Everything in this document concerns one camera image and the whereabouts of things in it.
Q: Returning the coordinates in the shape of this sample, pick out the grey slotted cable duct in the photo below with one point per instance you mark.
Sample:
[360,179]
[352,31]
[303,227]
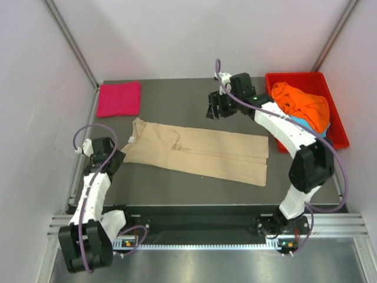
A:
[122,244]

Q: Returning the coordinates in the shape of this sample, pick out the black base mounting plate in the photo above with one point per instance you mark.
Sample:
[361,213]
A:
[257,220]

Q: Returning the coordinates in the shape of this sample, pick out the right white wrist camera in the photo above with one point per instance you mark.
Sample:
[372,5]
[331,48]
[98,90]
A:
[224,78]

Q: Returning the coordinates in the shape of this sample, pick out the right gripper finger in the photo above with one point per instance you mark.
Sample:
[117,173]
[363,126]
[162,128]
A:
[215,99]
[213,112]

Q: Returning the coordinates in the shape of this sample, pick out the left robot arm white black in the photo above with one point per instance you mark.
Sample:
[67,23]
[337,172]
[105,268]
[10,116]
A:
[87,241]

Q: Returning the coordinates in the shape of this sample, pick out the beige t shirt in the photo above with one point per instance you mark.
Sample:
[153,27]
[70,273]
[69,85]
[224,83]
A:
[212,153]

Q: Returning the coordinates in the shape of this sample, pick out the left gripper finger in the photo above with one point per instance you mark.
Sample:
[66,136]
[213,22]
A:
[119,156]
[111,170]

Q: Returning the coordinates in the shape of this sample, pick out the right aluminium frame post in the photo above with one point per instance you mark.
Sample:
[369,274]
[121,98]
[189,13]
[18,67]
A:
[345,16]

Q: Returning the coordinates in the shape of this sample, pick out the folded pink t shirt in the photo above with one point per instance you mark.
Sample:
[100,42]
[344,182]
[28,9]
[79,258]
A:
[119,100]

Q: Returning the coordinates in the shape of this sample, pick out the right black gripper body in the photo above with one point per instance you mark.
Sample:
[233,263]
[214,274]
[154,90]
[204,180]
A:
[229,105]

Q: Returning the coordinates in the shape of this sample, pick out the orange t shirt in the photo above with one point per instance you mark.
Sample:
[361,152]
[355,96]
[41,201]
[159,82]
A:
[294,102]

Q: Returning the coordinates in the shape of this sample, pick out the aluminium frame post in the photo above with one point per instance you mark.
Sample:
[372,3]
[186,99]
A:
[345,16]
[71,42]

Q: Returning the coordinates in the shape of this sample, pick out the aluminium rail profile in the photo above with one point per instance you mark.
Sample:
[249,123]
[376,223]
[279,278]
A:
[326,225]

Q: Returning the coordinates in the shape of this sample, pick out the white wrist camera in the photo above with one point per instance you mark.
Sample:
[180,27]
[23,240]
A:
[224,78]
[86,148]

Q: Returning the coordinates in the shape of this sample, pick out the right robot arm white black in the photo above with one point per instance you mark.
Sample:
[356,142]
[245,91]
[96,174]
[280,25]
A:
[313,162]

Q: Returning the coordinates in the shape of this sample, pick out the blue t shirt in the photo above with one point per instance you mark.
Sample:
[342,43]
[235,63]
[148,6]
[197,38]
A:
[306,124]

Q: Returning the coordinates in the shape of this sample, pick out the left aluminium frame post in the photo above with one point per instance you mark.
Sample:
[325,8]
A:
[71,42]

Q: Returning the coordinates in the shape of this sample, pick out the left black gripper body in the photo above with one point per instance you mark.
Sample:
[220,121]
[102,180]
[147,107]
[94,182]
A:
[116,164]

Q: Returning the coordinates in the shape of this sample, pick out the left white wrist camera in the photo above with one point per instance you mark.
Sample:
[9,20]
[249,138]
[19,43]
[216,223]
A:
[86,148]

